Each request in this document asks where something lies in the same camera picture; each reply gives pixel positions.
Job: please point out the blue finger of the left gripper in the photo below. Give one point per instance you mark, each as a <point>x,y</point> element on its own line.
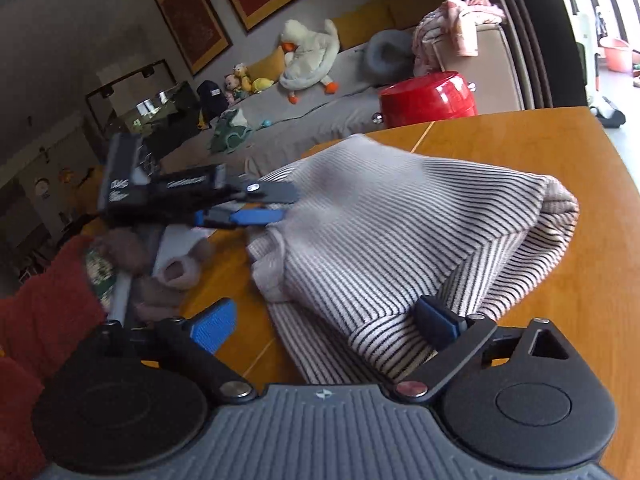
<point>263,192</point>
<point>242,218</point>

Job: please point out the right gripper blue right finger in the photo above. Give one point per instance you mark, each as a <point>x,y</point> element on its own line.
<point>453,338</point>

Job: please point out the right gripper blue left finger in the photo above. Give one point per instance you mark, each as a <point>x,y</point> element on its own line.
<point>187,347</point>

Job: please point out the striped white black garment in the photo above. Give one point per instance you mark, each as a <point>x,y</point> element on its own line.
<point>376,228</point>

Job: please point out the red sleeve forearm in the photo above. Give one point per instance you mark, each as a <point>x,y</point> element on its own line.
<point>41,325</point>

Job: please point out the pink clothes pile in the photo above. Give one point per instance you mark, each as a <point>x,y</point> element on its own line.
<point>457,20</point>

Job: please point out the person left hand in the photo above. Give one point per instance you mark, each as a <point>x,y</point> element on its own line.
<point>122,272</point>

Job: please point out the grey covered sofa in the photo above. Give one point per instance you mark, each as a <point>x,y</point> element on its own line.
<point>282,132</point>

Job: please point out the green cloth toy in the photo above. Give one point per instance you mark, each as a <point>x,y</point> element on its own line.
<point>230,131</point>

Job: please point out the glass fish tank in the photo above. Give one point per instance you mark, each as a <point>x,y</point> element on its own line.
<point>150,102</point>

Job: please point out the small plush dolls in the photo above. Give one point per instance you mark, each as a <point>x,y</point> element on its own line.
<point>238,86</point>

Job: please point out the yellow pillow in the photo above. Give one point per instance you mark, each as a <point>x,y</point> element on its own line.
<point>270,67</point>

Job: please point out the white duck plush toy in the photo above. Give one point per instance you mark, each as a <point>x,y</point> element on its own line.
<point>309,57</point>

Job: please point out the left red framed picture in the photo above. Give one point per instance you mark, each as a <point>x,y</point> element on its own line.
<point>196,28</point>

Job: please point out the grey round cushion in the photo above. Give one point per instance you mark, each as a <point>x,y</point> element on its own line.
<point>388,57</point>

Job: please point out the red round stool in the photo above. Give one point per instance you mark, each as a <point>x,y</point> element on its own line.
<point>430,98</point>

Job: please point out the pink plastic bucket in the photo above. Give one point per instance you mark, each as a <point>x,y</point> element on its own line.
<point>618,54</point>

